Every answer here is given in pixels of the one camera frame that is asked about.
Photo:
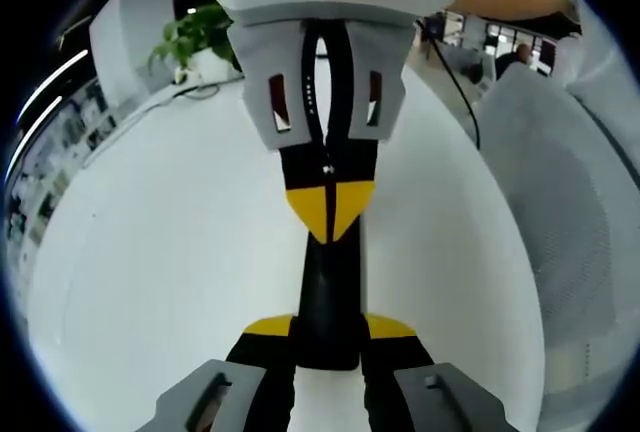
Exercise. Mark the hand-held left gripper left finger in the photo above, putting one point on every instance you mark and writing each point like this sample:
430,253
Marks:
255,377

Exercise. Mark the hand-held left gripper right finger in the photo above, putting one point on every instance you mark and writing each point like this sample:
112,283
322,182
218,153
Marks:
400,377

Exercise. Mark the black remote control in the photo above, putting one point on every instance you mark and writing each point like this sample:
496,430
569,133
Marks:
330,302

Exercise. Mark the green potted plant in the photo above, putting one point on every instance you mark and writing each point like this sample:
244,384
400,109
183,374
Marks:
200,32

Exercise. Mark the white square pillar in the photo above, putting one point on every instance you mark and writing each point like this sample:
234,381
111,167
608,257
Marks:
125,42

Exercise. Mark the white mesh office chair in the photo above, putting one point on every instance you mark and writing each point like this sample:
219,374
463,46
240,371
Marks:
550,202

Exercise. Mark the white ceiling light strip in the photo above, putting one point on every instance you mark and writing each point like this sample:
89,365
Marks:
35,127
47,84

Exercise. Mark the person's white shirt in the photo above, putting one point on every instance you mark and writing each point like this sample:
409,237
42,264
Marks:
607,102

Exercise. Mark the white display wall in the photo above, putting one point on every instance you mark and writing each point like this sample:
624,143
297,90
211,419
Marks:
50,167

